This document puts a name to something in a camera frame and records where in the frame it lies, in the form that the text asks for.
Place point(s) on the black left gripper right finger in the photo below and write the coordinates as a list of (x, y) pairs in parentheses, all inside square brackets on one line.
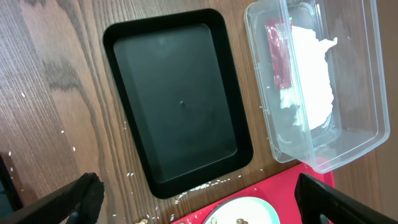
[(319, 203)]

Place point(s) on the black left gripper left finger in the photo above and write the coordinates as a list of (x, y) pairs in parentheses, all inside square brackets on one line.
[(78, 202)]

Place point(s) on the light blue plate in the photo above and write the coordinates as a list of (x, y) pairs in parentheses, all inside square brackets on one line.
[(252, 209)]

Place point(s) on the white napkin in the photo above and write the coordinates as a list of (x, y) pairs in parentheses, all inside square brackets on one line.
[(314, 77)]

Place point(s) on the red snack wrapper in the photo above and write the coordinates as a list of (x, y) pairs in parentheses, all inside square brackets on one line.
[(279, 50)]

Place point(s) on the black waste tray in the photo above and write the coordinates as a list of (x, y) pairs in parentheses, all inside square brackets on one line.
[(179, 89)]

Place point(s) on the red serving tray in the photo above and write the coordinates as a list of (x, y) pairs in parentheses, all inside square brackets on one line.
[(277, 190)]

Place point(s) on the food crumb on table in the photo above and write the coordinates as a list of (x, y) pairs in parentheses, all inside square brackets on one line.
[(143, 221)]

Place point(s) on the clear plastic bin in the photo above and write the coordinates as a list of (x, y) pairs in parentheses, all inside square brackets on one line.
[(359, 121)]

